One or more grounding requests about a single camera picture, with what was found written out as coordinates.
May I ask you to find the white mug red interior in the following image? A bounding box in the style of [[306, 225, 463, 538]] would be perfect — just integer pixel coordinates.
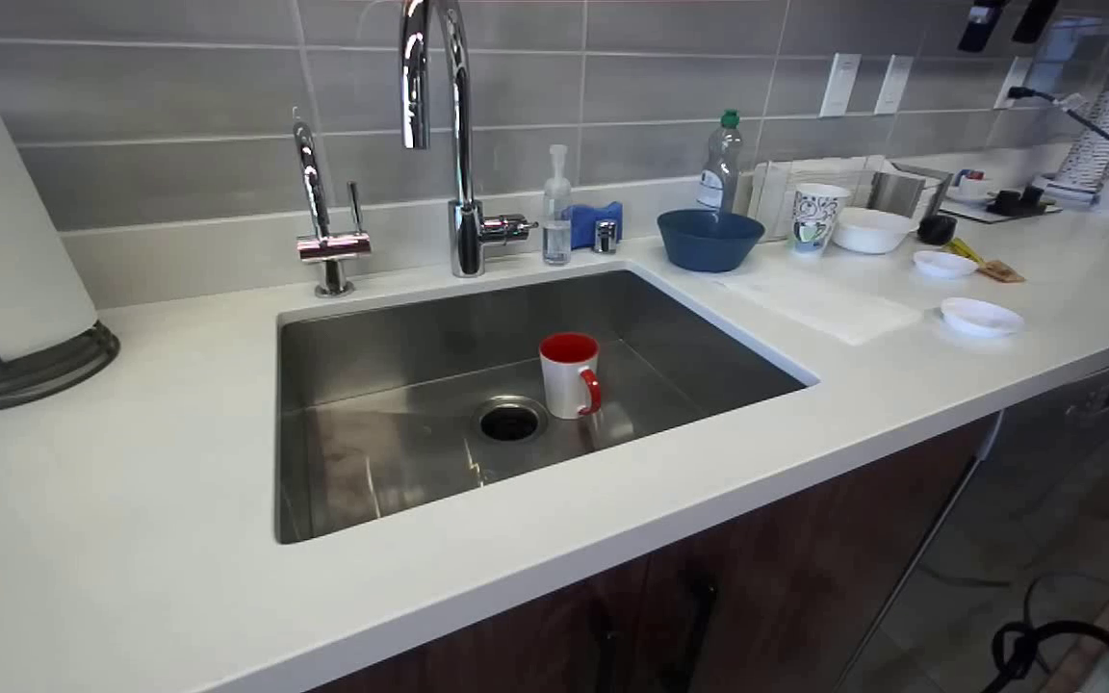
[[539, 333, 605, 420]]

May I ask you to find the white patterned mug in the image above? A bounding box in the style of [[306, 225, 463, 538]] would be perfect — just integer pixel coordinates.
[[789, 181, 847, 258]]

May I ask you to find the blue sponge holder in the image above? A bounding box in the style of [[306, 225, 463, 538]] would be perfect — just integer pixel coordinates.
[[568, 201, 623, 256]]

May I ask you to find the clear soap dispenser bottle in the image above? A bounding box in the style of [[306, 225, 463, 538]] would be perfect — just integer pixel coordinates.
[[544, 142, 568, 267]]

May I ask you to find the tall chrome kitchen faucet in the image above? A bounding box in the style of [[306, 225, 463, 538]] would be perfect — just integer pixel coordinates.
[[400, 0, 531, 276]]

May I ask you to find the stainless steel sink basin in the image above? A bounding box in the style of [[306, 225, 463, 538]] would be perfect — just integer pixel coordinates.
[[272, 269, 802, 543]]

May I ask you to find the blue plastic bowl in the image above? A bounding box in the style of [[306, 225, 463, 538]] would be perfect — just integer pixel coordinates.
[[659, 208, 767, 275]]

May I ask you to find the green cap dish soap bottle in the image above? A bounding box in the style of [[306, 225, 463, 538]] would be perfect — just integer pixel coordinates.
[[697, 107, 743, 211]]

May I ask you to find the small chrome water tap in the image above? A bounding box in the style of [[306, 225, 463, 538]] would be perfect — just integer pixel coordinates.
[[294, 118, 369, 296]]

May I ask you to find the white cutting mat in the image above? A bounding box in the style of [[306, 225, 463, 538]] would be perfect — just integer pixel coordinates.
[[735, 275, 917, 346]]

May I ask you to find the large white bowl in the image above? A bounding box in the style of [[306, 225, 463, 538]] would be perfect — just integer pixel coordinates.
[[835, 208, 911, 256]]

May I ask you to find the dark wooden cabinet front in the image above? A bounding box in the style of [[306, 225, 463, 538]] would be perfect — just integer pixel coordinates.
[[314, 420, 985, 693]]

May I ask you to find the small white dish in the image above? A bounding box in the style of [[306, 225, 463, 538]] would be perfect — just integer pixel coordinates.
[[911, 246, 976, 283]]

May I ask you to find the white saucer near edge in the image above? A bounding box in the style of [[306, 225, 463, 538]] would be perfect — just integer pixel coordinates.
[[938, 296, 1024, 339]]

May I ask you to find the black paper towel holder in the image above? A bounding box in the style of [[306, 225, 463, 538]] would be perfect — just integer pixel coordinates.
[[0, 267, 124, 420]]

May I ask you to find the dishwasher front panel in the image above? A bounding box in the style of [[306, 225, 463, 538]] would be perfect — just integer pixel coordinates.
[[840, 373, 1109, 693]]

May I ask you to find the white wall outlet plate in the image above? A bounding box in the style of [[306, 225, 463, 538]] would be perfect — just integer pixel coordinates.
[[821, 53, 862, 115]]

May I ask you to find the wooden handle brush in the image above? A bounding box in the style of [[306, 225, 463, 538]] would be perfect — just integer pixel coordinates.
[[947, 234, 1024, 284]]

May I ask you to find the black cable on floor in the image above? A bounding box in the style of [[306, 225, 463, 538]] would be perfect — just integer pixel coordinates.
[[985, 574, 1109, 693]]

